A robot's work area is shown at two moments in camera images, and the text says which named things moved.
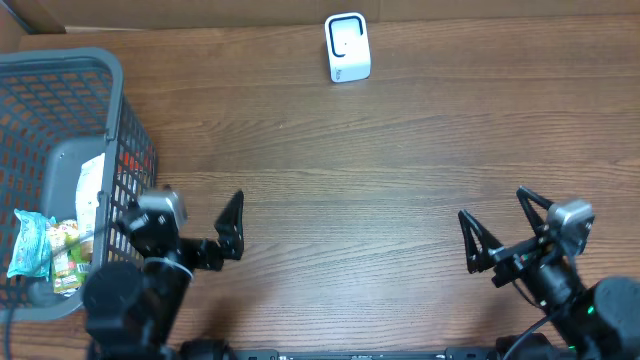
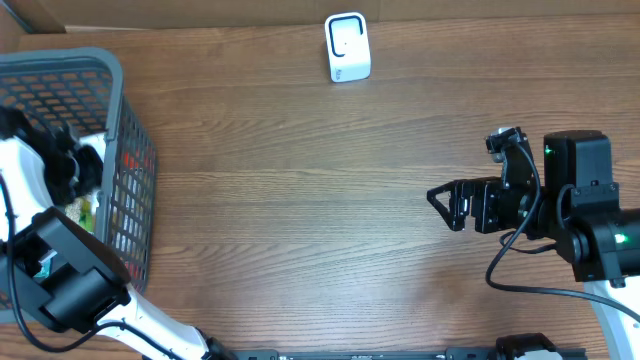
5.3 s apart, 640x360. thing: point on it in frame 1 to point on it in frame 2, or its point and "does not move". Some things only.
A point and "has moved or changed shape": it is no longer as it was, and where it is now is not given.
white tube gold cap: [90, 183] to [97, 141]
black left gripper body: [199, 256] to [80, 171]
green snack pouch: [66, 247] has moved or changed shape
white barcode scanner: [348, 47] does not move
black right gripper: [482, 246] to [481, 190]
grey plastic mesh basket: [57, 105] does not move
